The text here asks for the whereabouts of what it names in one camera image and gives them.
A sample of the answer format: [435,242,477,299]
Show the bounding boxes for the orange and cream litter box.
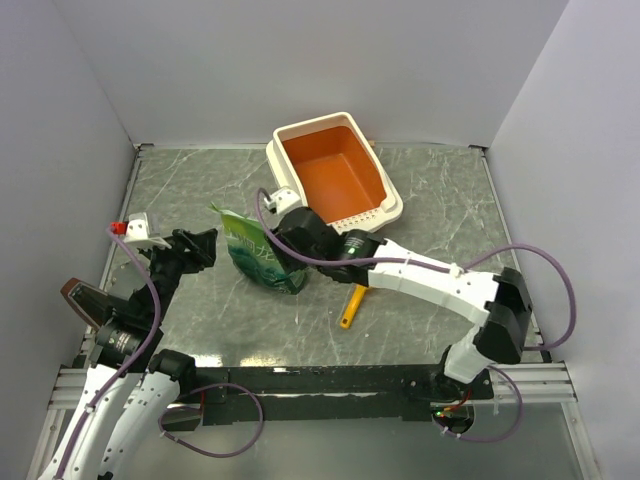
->
[266,112,404,233]

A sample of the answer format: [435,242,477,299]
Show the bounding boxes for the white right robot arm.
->
[266,207,532,399]

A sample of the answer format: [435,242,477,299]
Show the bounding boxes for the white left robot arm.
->
[39,221,218,479]

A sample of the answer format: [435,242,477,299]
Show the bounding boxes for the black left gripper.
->
[139,227,217,322]

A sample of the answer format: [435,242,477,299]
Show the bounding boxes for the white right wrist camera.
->
[263,187,303,215]

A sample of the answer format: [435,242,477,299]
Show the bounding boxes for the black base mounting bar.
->
[178,364,494,426]

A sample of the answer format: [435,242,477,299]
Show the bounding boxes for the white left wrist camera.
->
[110,212,171,250]

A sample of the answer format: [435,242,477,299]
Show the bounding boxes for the brown black side object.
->
[60,277,112,330]

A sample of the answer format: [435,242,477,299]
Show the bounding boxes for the green cat litter bag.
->
[210,204,307,295]

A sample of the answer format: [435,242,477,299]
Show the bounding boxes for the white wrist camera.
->
[263,187,303,215]
[110,212,171,250]

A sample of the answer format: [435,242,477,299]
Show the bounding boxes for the yellow plastic litter scoop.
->
[339,285,368,329]

